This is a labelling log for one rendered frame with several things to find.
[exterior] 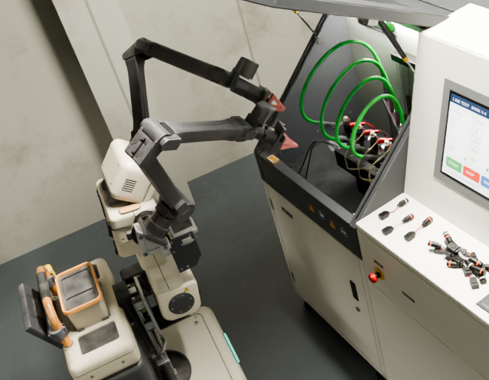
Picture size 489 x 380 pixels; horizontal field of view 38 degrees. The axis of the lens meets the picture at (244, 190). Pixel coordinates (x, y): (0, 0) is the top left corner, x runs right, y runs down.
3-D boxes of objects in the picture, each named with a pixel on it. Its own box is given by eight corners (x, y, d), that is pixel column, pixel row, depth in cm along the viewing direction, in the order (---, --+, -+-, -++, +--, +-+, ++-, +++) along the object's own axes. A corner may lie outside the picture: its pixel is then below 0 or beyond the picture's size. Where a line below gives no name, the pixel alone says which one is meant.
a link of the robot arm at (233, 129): (136, 131, 206) (159, 154, 201) (143, 114, 204) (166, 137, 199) (232, 126, 239) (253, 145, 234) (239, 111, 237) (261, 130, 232)
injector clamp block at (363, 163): (340, 178, 291) (333, 148, 282) (359, 167, 294) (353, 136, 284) (394, 216, 265) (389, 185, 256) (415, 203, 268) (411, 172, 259)
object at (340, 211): (266, 183, 307) (258, 154, 297) (274, 178, 308) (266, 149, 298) (355, 255, 260) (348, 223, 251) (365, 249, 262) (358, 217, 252)
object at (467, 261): (422, 252, 227) (420, 240, 224) (447, 236, 230) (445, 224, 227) (475, 291, 210) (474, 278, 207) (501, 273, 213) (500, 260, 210)
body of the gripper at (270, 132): (288, 130, 239) (270, 124, 236) (273, 155, 243) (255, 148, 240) (282, 121, 244) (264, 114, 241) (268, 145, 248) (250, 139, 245)
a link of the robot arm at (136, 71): (133, 52, 281) (117, 45, 273) (161, 41, 275) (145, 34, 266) (145, 161, 273) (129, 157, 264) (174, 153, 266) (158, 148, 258)
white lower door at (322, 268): (294, 289, 349) (264, 183, 308) (298, 287, 350) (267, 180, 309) (380, 372, 301) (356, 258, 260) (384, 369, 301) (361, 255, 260)
